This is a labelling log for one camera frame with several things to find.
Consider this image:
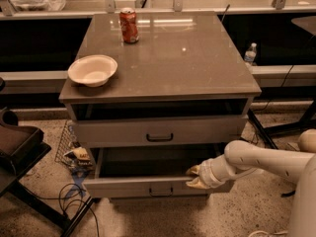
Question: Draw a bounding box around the grey drawer cabinet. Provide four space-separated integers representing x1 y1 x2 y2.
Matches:
58 11 263 202

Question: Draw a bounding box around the wire mesh basket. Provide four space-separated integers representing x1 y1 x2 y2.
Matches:
55 120 92 172

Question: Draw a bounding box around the red soda can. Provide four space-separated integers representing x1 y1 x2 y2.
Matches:
119 7 139 43

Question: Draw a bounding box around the grey drawer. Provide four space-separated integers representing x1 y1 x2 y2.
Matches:
83 144 233 199
72 116 248 147

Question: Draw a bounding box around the clear plastic water bottle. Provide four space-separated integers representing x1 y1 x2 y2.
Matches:
244 42 257 66

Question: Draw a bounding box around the black floor stand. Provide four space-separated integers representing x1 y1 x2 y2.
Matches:
0 142 97 237
248 111 277 149

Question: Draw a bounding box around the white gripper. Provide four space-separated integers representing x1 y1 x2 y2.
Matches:
186 156 226 190

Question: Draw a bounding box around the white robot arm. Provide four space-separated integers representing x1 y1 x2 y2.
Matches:
187 140 316 237

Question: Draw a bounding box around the dark tray on left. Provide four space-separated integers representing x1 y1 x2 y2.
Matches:
0 109 43 174

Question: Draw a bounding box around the black floor stand right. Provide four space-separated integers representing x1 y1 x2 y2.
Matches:
248 111 277 149

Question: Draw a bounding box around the black cable on floor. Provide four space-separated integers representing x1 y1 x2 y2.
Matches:
23 181 101 237

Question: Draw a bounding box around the grey top drawer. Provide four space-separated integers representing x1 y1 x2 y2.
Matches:
72 116 248 147

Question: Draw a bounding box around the black floor stand left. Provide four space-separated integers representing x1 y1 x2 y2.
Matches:
0 142 97 237

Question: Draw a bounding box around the white bowl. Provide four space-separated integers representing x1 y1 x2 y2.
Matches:
68 55 118 87

